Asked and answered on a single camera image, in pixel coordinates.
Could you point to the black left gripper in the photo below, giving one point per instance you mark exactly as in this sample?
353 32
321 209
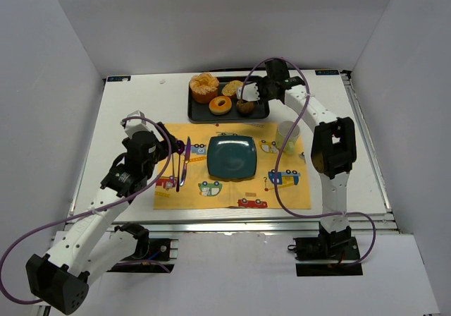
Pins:
166 142

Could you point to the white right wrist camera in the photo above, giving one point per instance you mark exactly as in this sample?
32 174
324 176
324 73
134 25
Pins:
249 91

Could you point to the left blue corner label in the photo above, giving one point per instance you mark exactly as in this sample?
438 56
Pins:
118 78

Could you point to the purple iridescent spoon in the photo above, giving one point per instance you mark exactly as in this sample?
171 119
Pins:
180 151

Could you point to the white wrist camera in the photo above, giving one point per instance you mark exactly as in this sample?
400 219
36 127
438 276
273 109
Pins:
134 123
249 91

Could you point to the blue corner label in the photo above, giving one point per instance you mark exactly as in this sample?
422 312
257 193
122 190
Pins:
118 78
324 72

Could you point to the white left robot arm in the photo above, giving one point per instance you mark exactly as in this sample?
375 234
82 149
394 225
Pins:
63 275

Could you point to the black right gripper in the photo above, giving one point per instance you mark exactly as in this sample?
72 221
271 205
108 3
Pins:
263 90

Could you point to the sliced seeded bread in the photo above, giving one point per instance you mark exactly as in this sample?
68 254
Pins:
230 89

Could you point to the iridescent table knife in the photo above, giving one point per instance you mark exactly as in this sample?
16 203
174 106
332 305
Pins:
186 161

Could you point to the pale yellow mug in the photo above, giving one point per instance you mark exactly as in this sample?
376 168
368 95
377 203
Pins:
286 136

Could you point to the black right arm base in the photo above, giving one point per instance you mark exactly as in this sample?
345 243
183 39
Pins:
313 258

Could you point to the orange glazed donut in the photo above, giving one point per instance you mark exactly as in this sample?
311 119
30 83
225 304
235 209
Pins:
220 105

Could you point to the brown chocolate muffin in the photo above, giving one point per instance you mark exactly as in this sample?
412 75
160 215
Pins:
245 108

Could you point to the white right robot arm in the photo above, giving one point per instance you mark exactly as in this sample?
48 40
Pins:
333 153

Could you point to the right blue corner label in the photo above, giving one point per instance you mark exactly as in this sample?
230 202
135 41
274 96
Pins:
324 72

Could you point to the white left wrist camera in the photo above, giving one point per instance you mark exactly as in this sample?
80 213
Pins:
134 123

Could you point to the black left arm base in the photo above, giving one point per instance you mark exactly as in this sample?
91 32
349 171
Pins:
152 255

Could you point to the teal square plate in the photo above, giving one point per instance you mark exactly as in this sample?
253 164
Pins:
232 157

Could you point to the yellow vehicle print placemat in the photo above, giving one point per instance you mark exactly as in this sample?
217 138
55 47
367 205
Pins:
281 179

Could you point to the large orange swirl bun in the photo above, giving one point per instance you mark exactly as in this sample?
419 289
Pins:
204 87

